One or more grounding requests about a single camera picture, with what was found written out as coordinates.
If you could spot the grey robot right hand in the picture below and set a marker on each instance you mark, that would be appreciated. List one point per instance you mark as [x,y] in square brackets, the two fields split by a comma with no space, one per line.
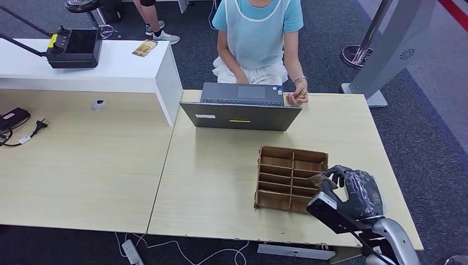
[362,195]

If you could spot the person's left hand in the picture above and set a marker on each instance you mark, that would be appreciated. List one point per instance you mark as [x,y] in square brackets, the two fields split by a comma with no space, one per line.
[294,99]

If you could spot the person's right hand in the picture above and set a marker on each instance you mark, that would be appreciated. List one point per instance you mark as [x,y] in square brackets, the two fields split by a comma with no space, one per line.
[241,78]

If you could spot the tan room key card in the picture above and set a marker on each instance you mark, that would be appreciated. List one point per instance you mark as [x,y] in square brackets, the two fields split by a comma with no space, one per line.
[321,181]

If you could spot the person's left forearm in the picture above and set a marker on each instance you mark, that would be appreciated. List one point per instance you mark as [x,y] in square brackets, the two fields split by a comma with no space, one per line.
[294,60]

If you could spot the person's right forearm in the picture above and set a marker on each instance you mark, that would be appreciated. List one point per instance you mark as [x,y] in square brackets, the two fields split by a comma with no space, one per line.
[228,58]

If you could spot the seated person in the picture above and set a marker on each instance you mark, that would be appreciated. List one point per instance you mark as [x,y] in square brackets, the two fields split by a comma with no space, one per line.
[256,36]

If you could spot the wooden slotted card box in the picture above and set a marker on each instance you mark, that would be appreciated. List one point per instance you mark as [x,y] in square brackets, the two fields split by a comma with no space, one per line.
[278,197]

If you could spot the patterned tan card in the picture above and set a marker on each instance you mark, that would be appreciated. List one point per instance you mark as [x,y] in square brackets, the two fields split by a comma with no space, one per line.
[144,48]

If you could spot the standing person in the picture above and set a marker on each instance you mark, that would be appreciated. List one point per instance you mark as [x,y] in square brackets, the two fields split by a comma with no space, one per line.
[150,16]

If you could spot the grey laptop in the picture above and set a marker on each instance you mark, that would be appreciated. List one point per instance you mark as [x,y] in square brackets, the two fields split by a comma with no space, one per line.
[241,117]

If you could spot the white raised counter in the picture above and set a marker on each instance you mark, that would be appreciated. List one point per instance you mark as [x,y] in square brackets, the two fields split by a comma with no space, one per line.
[117,69]

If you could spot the black bag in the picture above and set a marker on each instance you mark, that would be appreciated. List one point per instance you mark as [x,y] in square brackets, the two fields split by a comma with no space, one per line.
[110,9]

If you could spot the black joystick controller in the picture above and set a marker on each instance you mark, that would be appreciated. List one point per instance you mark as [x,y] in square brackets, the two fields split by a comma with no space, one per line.
[74,49]

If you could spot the black round stool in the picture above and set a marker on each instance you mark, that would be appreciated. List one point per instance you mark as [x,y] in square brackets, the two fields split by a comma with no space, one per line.
[81,4]

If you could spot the red barrier belt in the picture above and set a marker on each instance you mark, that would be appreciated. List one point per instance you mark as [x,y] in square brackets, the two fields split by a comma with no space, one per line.
[456,11]

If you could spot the white power strip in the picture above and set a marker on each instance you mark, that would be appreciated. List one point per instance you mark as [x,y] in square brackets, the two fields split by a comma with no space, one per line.
[131,253]

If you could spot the black power plug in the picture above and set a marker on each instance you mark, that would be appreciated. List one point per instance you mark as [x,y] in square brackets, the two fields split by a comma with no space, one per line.
[40,126]

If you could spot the black thin rod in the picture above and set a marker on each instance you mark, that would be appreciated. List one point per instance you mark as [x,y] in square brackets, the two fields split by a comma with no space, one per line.
[22,45]
[25,21]

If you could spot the black power adapter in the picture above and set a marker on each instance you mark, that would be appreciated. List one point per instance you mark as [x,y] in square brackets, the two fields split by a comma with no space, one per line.
[13,118]

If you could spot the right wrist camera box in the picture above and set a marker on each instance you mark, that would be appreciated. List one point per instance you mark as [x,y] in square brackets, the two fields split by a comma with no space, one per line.
[327,214]

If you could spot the chrome stanchion post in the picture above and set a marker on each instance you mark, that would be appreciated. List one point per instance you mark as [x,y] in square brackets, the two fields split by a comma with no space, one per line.
[356,55]

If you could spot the white under-desk bracket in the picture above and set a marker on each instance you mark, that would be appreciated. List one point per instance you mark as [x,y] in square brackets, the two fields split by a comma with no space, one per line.
[292,251]

